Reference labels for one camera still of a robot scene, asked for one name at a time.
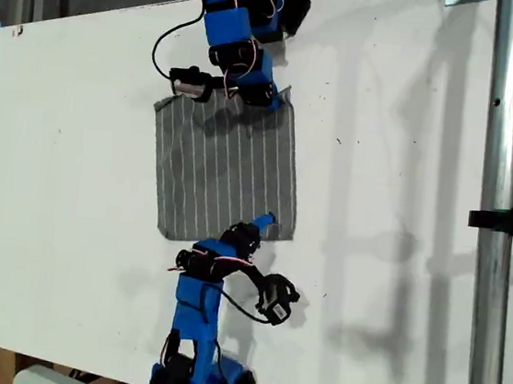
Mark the steel post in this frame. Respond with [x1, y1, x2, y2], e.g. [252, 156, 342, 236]
[451, 0, 513, 384]

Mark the black camera box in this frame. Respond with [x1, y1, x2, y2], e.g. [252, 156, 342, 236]
[252, 271, 303, 330]
[165, 64, 216, 104]

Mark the black camera cable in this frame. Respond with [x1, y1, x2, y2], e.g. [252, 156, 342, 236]
[216, 287, 276, 327]
[148, 4, 206, 83]

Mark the grey white-striped towel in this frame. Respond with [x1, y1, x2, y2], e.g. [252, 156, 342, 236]
[138, 69, 314, 256]

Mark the white box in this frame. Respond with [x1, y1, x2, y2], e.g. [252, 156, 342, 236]
[11, 361, 119, 384]

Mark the black clamp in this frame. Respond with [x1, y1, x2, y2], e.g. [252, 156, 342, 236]
[465, 191, 513, 245]

